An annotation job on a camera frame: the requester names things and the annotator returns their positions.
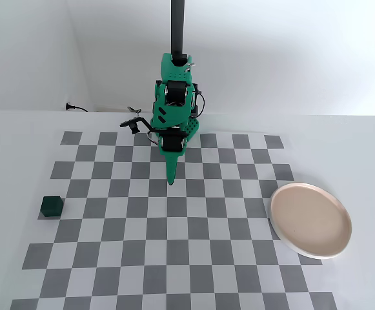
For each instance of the dark green dice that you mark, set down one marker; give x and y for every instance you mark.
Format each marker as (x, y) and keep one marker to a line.
(51, 206)

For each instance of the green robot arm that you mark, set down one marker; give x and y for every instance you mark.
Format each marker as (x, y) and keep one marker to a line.
(171, 113)

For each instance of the grey checkerboard mat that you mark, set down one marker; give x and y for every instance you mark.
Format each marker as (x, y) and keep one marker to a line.
(187, 242)

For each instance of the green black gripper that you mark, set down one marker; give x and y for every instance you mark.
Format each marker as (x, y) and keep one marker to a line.
(173, 144)

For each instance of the beige round plate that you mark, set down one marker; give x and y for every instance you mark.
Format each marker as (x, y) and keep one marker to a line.
(310, 219)

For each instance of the black wrist camera board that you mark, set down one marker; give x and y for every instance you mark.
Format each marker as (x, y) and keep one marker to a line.
(132, 123)

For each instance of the black vertical pole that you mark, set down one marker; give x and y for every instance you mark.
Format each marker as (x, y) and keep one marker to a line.
(177, 26)

